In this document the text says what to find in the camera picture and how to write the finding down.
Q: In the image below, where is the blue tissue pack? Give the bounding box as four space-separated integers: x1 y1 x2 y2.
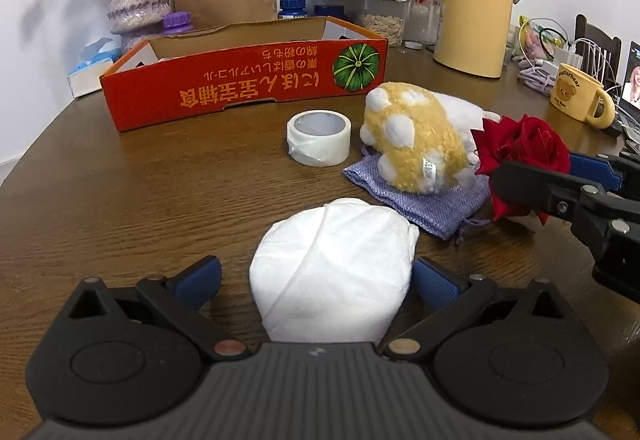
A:
67 38 123 98

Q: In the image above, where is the red rose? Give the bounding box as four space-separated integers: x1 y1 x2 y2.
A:
470 114 572 226

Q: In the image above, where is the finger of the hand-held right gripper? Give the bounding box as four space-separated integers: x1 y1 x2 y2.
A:
569 150 640 199
492 161 609 224

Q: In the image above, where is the purple coiled cable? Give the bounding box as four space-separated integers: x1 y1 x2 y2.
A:
517 58 558 96

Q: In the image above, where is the white face mask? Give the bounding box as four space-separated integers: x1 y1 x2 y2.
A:
249 197 420 343

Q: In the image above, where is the yellow thermos jug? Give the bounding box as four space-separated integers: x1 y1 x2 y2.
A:
432 0 532 80

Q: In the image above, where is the clear container of seeds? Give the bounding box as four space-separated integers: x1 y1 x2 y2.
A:
360 0 411 48

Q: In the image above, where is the laptop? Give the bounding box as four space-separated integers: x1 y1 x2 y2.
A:
602 40 640 141

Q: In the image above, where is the clear empty plastic jar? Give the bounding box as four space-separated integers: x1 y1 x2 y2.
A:
410 0 443 46

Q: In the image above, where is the colourful snack bag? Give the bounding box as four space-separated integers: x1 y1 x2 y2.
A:
517 18 571 64

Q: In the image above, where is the yellow white plush toy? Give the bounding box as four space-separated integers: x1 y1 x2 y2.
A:
360 81 501 195

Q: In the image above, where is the purple lid bottle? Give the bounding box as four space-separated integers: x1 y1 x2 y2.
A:
161 11 193 34

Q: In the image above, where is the yellow bear mug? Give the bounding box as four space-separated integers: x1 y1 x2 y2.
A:
550 63 615 128

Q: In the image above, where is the red cardboard box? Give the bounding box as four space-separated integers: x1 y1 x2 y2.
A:
99 15 388 133

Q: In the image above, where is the blue lid white label bottle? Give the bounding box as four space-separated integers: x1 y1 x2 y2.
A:
277 0 307 21

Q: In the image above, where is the white tape roll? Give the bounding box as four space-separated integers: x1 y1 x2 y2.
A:
286 110 353 167

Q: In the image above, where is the purple cloth pouch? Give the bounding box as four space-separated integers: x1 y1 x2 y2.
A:
342 145 491 241

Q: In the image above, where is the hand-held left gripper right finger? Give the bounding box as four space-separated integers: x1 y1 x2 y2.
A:
379 256 577 364

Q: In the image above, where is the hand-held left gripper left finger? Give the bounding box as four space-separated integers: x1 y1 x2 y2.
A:
67 255 257 364

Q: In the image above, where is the dark wooden chair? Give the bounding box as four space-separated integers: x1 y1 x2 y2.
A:
575 14 623 86

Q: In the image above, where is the white charger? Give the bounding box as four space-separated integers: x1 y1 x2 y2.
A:
542 45 585 77

